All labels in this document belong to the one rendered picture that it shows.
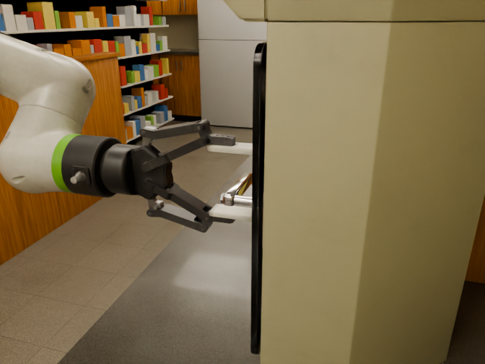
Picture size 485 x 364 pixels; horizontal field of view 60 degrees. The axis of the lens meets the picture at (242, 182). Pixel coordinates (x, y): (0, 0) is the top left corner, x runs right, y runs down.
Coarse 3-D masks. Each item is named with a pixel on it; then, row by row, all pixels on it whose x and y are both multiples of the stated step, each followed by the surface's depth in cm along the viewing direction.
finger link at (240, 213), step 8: (216, 208) 60; (224, 208) 60; (232, 208) 60; (240, 208) 60; (248, 208) 60; (216, 216) 59; (224, 216) 59; (232, 216) 58; (240, 216) 58; (248, 216) 58
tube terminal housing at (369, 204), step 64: (320, 0) 37; (384, 0) 35; (448, 0) 38; (320, 64) 39; (384, 64) 37; (448, 64) 41; (320, 128) 41; (384, 128) 40; (448, 128) 44; (320, 192) 43; (384, 192) 43; (448, 192) 48; (320, 256) 46; (384, 256) 46; (448, 256) 53; (320, 320) 49; (384, 320) 50; (448, 320) 58
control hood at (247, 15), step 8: (224, 0) 40; (232, 0) 39; (240, 0) 39; (248, 0) 39; (256, 0) 38; (264, 0) 38; (232, 8) 40; (240, 8) 39; (248, 8) 39; (256, 8) 39; (264, 8) 39; (240, 16) 39; (248, 16) 39; (256, 16) 39; (264, 16) 39
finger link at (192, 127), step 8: (144, 128) 58; (160, 128) 59; (168, 128) 57; (176, 128) 56; (184, 128) 56; (192, 128) 56; (200, 128) 55; (144, 136) 58; (152, 136) 58; (160, 136) 58; (168, 136) 57
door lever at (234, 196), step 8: (240, 176) 58; (248, 176) 58; (240, 184) 55; (248, 184) 58; (232, 192) 53; (240, 192) 54; (224, 200) 52; (232, 200) 52; (240, 200) 52; (248, 200) 52
